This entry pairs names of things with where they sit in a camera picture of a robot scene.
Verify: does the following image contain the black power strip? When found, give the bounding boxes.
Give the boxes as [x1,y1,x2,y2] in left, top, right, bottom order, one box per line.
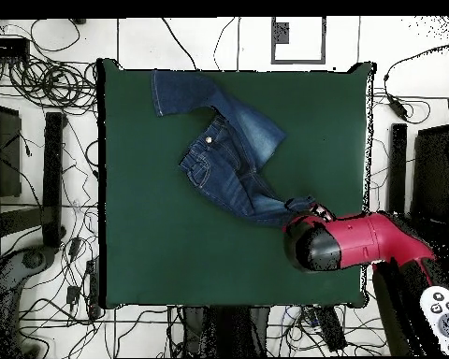
[313,305,348,352]
[85,257,103,319]

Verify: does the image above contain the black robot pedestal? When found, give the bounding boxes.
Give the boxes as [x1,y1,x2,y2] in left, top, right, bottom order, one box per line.
[181,306,271,358]

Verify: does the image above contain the dark green table cloth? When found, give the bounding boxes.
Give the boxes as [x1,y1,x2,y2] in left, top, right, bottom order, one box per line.
[96,57,377,309]

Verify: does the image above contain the coiled black cable bundle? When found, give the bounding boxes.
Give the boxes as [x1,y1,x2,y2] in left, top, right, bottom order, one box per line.
[7,55,98,113]

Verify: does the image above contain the black power adapter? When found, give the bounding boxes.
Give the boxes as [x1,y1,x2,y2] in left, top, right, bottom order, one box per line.
[387,93,410,119]

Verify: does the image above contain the grey square frame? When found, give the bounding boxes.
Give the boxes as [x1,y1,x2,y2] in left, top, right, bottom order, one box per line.
[270,16,327,65]

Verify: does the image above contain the black case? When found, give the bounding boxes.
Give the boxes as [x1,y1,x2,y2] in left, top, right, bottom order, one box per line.
[0,104,23,199]
[410,124,449,225]

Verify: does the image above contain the black flat box device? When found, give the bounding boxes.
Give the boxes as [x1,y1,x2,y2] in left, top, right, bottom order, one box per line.
[0,36,31,59]

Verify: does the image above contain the black metal bar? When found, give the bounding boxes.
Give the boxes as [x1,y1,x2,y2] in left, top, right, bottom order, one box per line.
[41,111,67,250]
[387,122,408,215]

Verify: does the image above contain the blue denim jeans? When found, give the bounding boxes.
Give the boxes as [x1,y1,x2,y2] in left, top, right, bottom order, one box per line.
[150,69,317,229]

